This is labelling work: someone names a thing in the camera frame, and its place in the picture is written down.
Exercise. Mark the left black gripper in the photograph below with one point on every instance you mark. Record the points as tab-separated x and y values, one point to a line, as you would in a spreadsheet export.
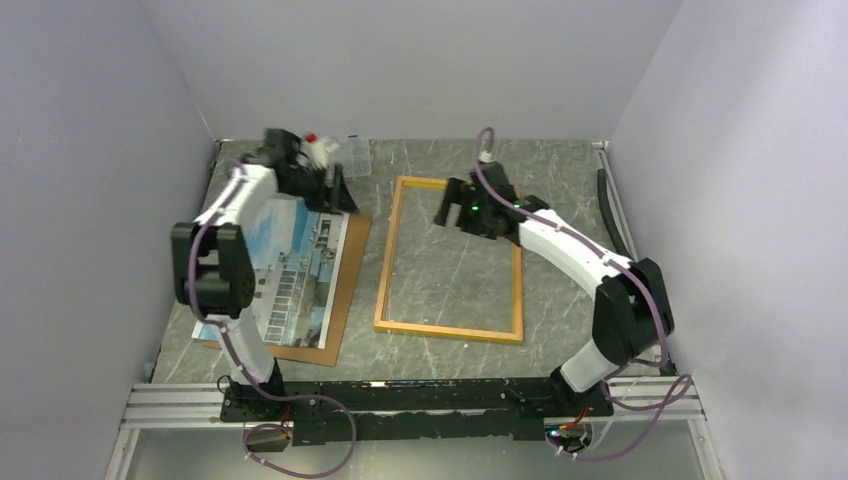
331	198

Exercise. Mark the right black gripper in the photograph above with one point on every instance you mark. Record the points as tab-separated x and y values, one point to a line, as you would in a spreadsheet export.
460	192

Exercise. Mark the brown backing board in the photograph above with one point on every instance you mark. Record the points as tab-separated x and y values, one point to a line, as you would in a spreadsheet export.
352	254

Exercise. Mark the building photo print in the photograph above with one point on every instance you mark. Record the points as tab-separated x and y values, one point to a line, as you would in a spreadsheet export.
296	255

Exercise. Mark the yellow wooden picture frame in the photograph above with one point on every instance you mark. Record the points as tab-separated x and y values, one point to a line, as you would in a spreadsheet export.
382	323

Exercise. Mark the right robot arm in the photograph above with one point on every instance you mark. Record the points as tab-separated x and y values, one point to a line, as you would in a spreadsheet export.
631	311

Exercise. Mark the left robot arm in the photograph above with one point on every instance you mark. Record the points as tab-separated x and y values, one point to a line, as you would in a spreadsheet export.
213	268

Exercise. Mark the clear plastic organizer box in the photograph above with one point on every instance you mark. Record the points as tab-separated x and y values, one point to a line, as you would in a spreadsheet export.
354	155

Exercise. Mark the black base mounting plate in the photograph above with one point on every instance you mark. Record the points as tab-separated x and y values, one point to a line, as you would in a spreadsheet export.
521	408

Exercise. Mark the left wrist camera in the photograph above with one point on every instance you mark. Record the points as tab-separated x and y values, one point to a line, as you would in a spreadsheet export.
320	150

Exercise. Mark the aluminium rail frame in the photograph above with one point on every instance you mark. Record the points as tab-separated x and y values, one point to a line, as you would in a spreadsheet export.
652	399

